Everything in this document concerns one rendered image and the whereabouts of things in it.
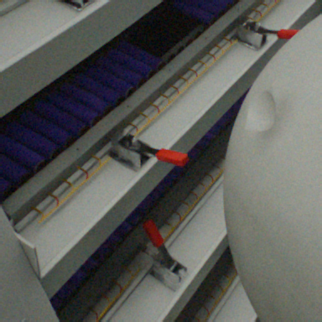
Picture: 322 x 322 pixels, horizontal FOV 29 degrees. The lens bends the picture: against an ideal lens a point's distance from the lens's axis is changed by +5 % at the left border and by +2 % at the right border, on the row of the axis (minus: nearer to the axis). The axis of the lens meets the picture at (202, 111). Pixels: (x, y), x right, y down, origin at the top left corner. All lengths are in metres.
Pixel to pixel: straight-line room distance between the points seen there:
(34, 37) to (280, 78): 0.40
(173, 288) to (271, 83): 0.64
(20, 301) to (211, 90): 0.33
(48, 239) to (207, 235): 0.28
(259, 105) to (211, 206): 0.70
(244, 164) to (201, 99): 0.59
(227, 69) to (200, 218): 0.21
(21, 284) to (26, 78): 0.18
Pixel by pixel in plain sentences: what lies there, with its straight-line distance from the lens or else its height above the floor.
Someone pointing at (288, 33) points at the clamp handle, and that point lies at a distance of 0.80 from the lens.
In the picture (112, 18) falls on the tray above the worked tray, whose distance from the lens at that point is 0.59.
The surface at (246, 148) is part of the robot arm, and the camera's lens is 0.16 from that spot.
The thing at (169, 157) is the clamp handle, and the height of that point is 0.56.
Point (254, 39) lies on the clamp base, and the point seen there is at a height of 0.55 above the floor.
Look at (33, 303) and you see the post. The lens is 0.60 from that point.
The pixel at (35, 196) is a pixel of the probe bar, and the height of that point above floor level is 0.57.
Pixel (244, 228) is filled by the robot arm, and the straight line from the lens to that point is 0.16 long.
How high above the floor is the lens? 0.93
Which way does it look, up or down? 33 degrees down
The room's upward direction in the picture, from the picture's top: 14 degrees counter-clockwise
